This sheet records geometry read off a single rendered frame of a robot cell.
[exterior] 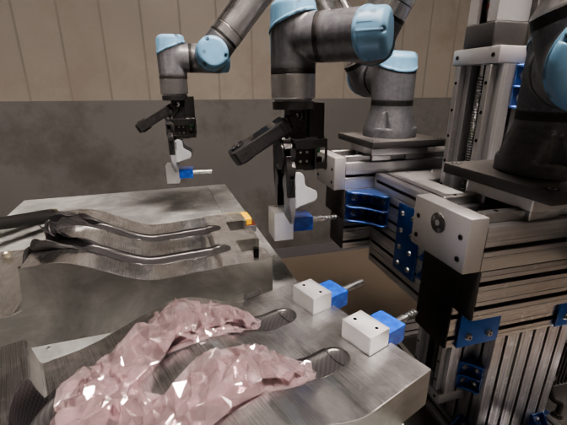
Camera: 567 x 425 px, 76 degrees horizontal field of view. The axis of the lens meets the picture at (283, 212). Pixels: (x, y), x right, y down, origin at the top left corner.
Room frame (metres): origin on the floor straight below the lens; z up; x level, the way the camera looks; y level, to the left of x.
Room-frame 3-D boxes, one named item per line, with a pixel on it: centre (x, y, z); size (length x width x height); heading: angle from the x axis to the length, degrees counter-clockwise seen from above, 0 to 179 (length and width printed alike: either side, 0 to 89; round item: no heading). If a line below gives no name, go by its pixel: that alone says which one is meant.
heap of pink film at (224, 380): (0.32, 0.10, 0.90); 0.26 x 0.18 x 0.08; 126
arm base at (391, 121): (1.09, -0.31, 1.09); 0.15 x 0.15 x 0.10
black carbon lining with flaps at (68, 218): (0.62, 0.28, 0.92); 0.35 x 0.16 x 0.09; 109
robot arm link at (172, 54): (1.08, 0.30, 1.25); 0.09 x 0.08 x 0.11; 104
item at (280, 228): (0.66, -0.04, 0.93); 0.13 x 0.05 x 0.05; 105
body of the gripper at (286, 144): (0.66, -0.03, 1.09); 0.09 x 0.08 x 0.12; 105
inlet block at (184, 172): (1.08, 0.28, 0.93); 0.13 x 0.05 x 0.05; 101
